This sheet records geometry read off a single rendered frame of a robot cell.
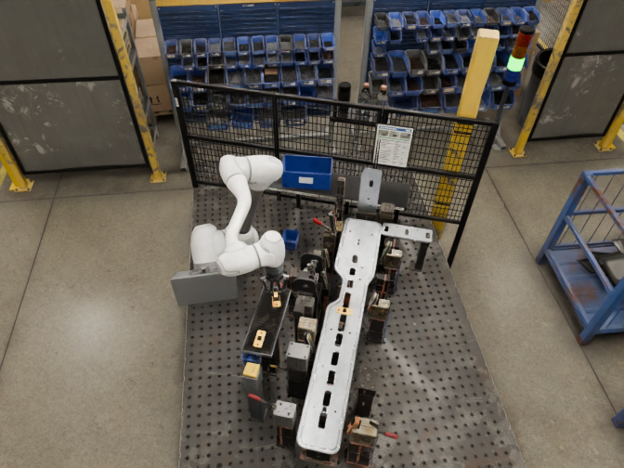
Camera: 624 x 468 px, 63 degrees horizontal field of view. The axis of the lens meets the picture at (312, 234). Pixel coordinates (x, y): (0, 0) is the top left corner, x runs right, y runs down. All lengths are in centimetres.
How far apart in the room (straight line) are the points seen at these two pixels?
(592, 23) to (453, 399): 334
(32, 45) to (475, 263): 374
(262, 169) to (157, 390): 176
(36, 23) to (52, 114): 77
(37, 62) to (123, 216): 135
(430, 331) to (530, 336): 122
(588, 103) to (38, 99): 478
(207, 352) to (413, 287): 126
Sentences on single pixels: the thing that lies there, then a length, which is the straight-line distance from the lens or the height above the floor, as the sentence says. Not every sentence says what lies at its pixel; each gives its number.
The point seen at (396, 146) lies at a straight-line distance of 312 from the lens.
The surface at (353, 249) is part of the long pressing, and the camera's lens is 290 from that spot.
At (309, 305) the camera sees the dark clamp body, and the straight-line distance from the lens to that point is 256.
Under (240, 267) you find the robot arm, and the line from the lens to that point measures 212.
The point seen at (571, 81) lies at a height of 79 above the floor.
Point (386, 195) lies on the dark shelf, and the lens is 319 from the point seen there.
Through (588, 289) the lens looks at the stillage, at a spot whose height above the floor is 16.
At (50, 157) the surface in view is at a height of 31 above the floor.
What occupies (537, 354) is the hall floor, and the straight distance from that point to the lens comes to 400.
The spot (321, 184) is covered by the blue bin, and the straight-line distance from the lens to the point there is 315.
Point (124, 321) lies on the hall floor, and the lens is 400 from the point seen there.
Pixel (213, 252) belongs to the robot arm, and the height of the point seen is 96.
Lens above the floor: 319
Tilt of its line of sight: 48 degrees down
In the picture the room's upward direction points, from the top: 1 degrees clockwise
